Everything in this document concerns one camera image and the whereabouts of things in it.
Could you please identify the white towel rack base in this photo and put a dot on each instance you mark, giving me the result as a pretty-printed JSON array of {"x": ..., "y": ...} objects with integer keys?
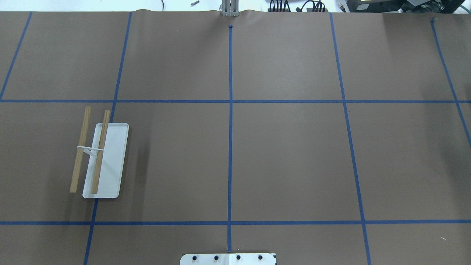
[{"x": 112, "y": 164}]

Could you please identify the wooden rack bar far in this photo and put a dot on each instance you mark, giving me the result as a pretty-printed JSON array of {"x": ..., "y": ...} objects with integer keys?
[{"x": 80, "y": 150}]

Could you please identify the black USB hub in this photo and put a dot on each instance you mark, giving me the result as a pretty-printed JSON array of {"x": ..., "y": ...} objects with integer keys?
[{"x": 279, "y": 6}]

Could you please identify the black equipment box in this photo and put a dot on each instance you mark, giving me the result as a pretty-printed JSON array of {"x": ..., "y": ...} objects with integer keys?
[{"x": 403, "y": 6}]

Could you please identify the aluminium camera post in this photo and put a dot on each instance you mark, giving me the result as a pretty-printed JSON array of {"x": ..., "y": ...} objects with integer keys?
[{"x": 230, "y": 8}]

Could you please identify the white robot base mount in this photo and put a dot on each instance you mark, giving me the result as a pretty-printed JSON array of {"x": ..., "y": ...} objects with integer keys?
[{"x": 229, "y": 259}]

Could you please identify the white rack bracket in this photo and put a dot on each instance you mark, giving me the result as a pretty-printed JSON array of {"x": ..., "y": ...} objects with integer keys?
[{"x": 93, "y": 152}]

